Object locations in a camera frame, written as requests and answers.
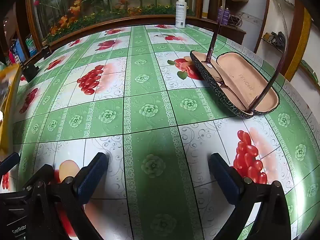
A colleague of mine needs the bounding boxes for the blue box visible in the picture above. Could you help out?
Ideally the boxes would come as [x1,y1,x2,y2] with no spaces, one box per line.
[14,39,38,63]

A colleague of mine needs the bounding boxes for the small black box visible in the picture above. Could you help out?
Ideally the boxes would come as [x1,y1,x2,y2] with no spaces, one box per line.
[24,64,38,82]

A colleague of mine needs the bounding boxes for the brown eyeglasses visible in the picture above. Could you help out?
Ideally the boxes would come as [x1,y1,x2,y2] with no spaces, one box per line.
[204,0,288,115]

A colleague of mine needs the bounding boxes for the wooden side cabinet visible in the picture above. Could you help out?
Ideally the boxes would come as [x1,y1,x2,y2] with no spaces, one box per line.
[197,0,248,46]

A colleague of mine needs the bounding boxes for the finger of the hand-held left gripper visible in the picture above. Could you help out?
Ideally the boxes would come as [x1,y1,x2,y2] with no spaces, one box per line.
[21,164,55,190]
[0,152,20,173]

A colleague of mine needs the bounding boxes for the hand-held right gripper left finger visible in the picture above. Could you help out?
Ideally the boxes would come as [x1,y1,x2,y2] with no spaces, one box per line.
[46,152,109,240]

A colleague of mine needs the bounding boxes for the wooden display cabinet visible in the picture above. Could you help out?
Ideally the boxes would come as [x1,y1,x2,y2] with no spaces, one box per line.
[0,2,43,65]

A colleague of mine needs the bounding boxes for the patterned glasses case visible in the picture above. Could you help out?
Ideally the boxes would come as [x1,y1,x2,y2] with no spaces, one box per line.
[190,50,280,119]

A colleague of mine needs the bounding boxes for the cable bundle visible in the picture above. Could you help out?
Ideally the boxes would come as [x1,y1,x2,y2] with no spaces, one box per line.
[230,12,244,28]

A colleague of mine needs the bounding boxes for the yellow cardboard box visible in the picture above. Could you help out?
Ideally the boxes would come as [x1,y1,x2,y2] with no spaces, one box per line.
[0,64,23,157]

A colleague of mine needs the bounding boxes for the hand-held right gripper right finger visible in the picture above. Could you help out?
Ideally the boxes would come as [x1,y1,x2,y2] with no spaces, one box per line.
[208,152,293,240]

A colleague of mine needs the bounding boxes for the white spray bottle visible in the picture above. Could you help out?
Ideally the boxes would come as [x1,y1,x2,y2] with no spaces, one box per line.
[175,0,187,29]

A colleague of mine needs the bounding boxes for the fruit print tablecloth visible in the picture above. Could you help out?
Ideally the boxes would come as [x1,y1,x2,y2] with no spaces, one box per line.
[0,24,320,240]

